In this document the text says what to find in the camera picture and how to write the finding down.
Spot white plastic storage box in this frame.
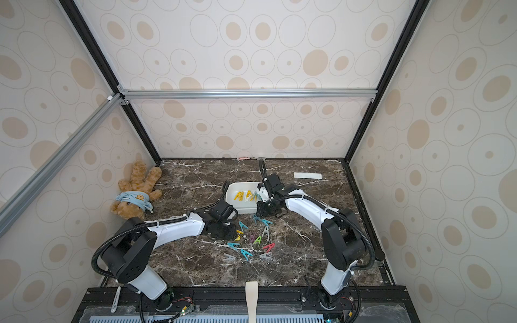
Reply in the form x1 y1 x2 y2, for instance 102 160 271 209
225 182 269 214

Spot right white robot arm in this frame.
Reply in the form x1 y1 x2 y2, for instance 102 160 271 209
257 172 375 298

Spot green clothespin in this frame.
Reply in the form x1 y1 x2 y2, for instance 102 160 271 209
253 236 262 246

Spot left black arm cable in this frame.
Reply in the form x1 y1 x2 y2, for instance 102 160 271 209
91 180 231 279

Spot silver aluminium rail back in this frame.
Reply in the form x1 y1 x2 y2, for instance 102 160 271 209
122 88 378 100

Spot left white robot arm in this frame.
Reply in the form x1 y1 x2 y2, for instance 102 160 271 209
92 200 239 301

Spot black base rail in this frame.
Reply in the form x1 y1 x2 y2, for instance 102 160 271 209
78 285 409 314

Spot brown teddy bear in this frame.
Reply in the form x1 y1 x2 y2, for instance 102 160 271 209
110 160 162 220

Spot silver aluminium rail left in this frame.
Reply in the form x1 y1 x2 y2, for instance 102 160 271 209
1 94 122 235

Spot beige strap at front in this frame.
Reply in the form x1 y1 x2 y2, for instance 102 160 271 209
245 281 259 323

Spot red clothespin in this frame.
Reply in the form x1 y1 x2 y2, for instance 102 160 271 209
263 243 275 253

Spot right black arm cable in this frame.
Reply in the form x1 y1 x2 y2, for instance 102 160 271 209
258 158 376 271

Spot silver aluminium rail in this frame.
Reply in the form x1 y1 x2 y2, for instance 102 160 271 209
122 88 378 100
1 94 122 235

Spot grey clothespin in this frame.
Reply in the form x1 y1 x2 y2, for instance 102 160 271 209
223 253 236 263
261 226 270 242

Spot white paper strip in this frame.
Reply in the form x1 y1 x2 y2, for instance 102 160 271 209
294 172 323 180

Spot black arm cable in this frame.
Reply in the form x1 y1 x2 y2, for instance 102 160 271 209
258 158 376 271
91 180 231 279

